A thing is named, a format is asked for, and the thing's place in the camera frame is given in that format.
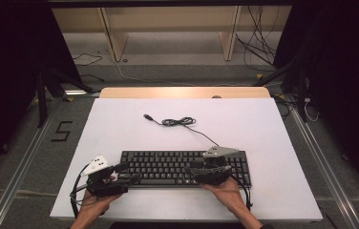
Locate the white floor cable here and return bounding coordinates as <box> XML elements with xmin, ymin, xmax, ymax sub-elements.
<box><xmin>114</xmin><ymin>60</ymin><xmax>198</xmax><ymax>88</ymax></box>

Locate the light wooden shelf unit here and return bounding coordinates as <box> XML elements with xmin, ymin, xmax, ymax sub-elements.
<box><xmin>52</xmin><ymin>6</ymin><xmax>293</xmax><ymax>63</ymax></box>

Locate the thin black floor cable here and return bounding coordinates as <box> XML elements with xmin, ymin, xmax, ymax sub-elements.
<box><xmin>72</xmin><ymin>52</ymin><xmax>104</xmax><ymax>67</ymax></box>

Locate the metal floor rail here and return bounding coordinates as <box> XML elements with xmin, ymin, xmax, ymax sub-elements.
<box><xmin>290</xmin><ymin>108</ymin><xmax>359</xmax><ymax>229</ymax></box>
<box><xmin>0</xmin><ymin>108</ymin><xmax>57</xmax><ymax>229</ymax></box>

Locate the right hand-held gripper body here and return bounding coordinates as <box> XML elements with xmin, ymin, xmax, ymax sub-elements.
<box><xmin>198</xmin><ymin>145</ymin><xmax>241</xmax><ymax>186</ymax></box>

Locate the black curtain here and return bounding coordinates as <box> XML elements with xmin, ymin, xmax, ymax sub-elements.
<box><xmin>0</xmin><ymin>0</ymin><xmax>83</xmax><ymax>185</ymax></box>
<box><xmin>272</xmin><ymin>0</ymin><xmax>359</xmax><ymax>208</ymax></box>

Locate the black metal stand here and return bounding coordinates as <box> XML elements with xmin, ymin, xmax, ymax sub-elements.
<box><xmin>252</xmin><ymin>53</ymin><xmax>309</xmax><ymax>123</ymax></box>
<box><xmin>35</xmin><ymin>66</ymin><xmax>95</xmax><ymax>128</ymax></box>

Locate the right hand-held gripper cable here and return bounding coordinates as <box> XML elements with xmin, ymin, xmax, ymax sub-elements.
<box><xmin>231</xmin><ymin>174</ymin><xmax>254</xmax><ymax>211</ymax></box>

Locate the bundle of black cables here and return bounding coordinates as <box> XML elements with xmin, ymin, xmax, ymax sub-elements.
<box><xmin>234</xmin><ymin>6</ymin><xmax>284</xmax><ymax>73</ymax></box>

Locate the light wooden table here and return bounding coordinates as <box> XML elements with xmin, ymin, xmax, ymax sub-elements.
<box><xmin>99</xmin><ymin>87</ymin><xmax>271</xmax><ymax>99</ymax></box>

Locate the black keyboard cable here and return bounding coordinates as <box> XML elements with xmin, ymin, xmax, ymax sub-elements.
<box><xmin>142</xmin><ymin>114</ymin><xmax>221</xmax><ymax>148</ymax></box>

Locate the black computer keyboard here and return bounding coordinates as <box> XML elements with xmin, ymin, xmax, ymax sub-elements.
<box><xmin>118</xmin><ymin>150</ymin><xmax>252</xmax><ymax>189</ymax></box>

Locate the white plug with cable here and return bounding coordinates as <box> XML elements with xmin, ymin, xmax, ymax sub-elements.
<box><xmin>303</xmin><ymin>96</ymin><xmax>320</xmax><ymax>123</ymax></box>

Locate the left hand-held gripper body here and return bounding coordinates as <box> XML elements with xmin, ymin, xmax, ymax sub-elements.
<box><xmin>80</xmin><ymin>155</ymin><xmax>130</xmax><ymax>198</ymax></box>

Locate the hand-held gripper cable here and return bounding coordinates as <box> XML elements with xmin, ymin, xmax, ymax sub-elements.
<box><xmin>231</xmin><ymin>174</ymin><xmax>254</xmax><ymax>211</ymax></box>
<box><xmin>69</xmin><ymin>163</ymin><xmax>90</xmax><ymax>219</ymax></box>

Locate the person's left hand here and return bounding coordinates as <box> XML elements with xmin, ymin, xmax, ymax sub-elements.
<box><xmin>81</xmin><ymin>190</ymin><xmax>123</xmax><ymax>216</ymax></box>

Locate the left hand-held gripper cable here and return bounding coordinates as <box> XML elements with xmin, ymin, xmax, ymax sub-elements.
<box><xmin>69</xmin><ymin>163</ymin><xmax>90</xmax><ymax>219</ymax></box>

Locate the short metal bar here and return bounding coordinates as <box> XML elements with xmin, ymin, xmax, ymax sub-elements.
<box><xmin>62</xmin><ymin>90</ymin><xmax>100</xmax><ymax>97</ymax></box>

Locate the person's right hand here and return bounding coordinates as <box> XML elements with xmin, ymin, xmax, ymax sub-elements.
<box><xmin>201</xmin><ymin>177</ymin><xmax>249</xmax><ymax>214</ymax></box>

